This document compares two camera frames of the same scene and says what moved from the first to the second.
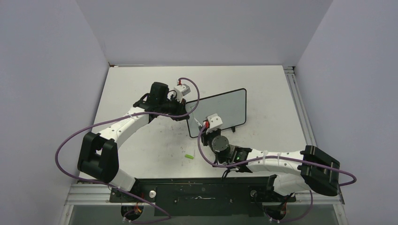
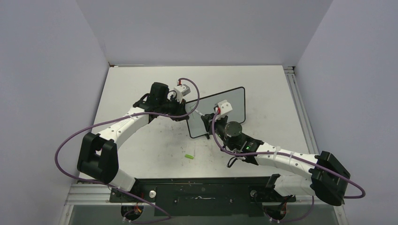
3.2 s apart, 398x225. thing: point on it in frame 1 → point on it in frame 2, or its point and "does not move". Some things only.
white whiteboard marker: x=197 y=122 → x=199 y=112
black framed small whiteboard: x=231 y=107 does not move
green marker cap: x=188 y=156 does not move
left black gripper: x=180 y=107 does not move
